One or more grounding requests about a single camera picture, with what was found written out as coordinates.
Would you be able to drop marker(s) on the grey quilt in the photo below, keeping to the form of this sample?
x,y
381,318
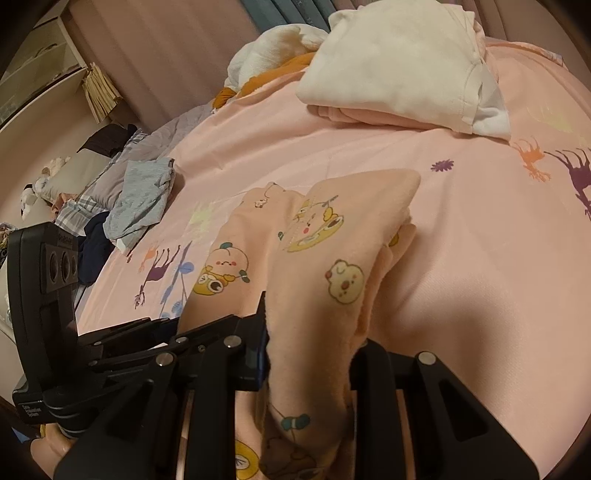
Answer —
x,y
152,143

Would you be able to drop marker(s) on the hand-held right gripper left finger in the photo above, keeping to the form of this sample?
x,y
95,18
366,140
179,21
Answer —
x,y
262,353

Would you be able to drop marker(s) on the beige pillow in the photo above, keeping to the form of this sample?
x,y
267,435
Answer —
x,y
74,173

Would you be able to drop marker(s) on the peach cartoon print pajama garment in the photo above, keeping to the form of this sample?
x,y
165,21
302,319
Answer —
x,y
314,258

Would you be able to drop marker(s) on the white folded cloth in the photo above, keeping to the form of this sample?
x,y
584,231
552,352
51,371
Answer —
x,y
392,60

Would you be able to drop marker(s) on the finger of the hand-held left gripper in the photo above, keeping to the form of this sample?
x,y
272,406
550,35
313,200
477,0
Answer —
x,y
134,330
184,344

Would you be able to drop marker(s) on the white shelf unit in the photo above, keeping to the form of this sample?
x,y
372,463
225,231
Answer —
x,y
37,60

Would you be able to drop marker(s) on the plaid cloth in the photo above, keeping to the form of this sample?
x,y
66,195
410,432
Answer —
x,y
76,210

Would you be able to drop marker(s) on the beige curtain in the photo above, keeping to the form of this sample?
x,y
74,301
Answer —
x,y
517,21

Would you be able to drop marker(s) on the white fluffy cloth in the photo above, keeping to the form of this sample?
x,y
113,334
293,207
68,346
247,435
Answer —
x,y
263,50

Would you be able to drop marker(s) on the dark navy cloth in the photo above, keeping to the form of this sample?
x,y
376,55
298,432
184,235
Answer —
x,y
94,251

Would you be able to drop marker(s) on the cream folded garment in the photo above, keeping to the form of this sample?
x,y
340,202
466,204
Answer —
x,y
489,106

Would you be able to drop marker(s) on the white plush toy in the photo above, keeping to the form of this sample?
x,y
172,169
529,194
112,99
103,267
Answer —
x,y
32,196

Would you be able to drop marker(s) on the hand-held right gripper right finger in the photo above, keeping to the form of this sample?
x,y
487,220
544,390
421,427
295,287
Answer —
x,y
371,364

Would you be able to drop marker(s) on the grey garment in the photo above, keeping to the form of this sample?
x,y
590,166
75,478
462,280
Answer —
x,y
138,203

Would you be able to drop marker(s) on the orange cloth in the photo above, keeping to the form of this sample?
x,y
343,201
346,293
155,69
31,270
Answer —
x,y
277,74

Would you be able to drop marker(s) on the dark brown cloth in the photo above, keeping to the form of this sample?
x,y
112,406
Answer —
x,y
108,136

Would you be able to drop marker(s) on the pink animal print bed sheet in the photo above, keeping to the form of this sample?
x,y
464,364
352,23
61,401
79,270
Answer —
x,y
461,221

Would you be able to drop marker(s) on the person's left hand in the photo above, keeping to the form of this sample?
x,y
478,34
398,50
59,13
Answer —
x,y
48,454

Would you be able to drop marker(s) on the teal curtain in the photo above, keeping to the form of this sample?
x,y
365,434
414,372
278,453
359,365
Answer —
x,y
295,9

